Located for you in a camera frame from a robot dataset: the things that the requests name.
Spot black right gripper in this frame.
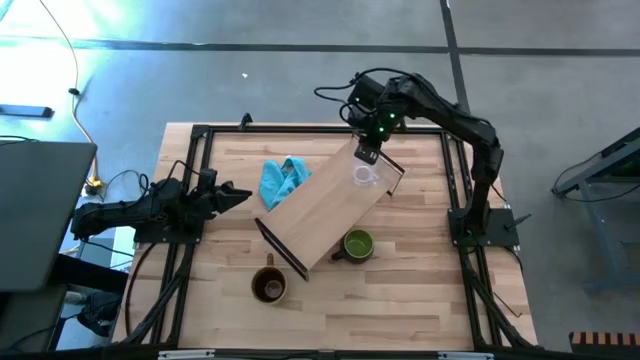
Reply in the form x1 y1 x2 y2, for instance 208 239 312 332
348 98 402 166

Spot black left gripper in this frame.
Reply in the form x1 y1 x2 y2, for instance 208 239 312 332
182 180 254 224

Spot clear glass mug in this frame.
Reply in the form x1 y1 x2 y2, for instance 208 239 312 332
351 158 382 188

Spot black mug with green inside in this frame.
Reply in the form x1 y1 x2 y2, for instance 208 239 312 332
330 228 376 265

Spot teal glazed ceramic bowl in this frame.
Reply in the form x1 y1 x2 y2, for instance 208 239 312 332
250 252 289 306

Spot teal cloth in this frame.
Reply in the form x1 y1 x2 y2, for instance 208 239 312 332
258 156 313 212

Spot yellow power plug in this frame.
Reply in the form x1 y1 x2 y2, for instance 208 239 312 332
82 175 105 197

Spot black bag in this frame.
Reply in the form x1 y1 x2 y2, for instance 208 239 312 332
76 291 123 338

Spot grey flat case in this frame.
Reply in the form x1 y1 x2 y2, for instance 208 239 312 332
0 141 99 294

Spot black flat device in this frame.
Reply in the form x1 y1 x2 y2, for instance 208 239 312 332
0 103 55 120

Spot grey metal cart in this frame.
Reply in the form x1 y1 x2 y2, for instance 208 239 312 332
551 127 640 295

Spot orange black striped block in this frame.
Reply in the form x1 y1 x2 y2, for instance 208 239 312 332
568 330 640 355

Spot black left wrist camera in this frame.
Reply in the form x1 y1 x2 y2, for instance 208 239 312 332
196 168 219 194

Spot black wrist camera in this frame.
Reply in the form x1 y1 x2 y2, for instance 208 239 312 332
196 168 219 194
346 74 387 112

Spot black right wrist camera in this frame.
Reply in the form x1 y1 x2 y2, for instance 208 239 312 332
346 74 387 112

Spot wooden shelf with black frame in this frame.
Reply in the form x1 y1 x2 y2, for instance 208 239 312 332
254 135 407 283

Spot black table frame rails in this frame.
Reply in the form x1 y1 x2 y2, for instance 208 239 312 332
112 122 540 354

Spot black cable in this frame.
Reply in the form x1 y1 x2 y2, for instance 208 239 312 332
313 67 401 126

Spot white metal bracket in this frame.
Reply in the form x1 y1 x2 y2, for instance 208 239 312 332
437 350 495 360
157 349 216 360

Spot yellow cable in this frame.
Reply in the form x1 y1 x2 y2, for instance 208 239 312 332
38 0 104 187

